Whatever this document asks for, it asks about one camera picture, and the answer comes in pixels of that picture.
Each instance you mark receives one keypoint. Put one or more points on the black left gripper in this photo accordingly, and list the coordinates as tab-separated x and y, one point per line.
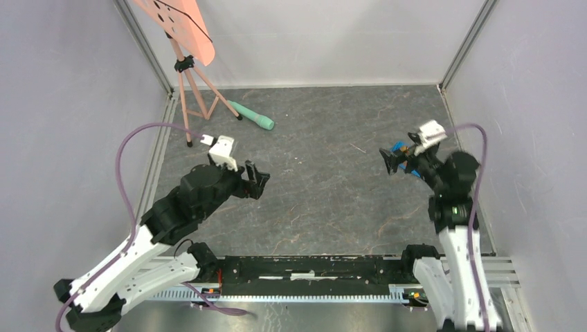
257	180

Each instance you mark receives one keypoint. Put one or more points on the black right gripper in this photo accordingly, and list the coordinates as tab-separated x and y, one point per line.
393	159

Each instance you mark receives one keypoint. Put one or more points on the blue cloth napkin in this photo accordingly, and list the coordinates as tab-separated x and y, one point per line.
404	163

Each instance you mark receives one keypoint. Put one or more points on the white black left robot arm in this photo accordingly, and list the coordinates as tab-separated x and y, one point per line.
98	300

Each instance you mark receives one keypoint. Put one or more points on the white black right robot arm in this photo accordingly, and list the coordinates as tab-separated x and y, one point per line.
457	289

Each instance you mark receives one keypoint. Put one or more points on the mint green flashlight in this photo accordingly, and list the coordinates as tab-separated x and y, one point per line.
262	121

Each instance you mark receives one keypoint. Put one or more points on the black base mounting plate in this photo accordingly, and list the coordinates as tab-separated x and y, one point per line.
319	275

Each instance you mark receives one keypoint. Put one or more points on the pink music stand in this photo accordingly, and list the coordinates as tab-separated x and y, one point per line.
186	31

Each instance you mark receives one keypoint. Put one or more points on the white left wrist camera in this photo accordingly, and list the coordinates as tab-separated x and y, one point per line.
220	152

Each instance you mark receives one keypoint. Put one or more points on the white cable duct strip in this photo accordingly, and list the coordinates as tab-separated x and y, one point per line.
185	294

